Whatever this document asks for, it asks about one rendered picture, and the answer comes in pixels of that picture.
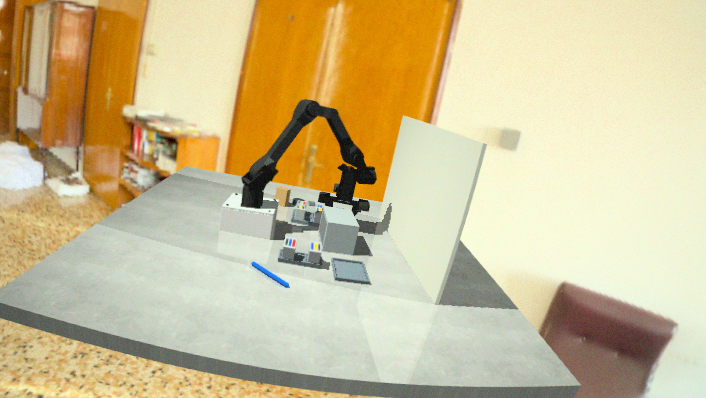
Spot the white flat panel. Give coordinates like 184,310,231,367
379,115,488,305

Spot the blue thin bar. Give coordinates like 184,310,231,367
252,262,289,287

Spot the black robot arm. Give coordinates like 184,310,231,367
241,99,377,209

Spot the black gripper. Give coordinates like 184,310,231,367
318,182,370,216

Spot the tan cardboard box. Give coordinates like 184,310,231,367
275,186,291,207

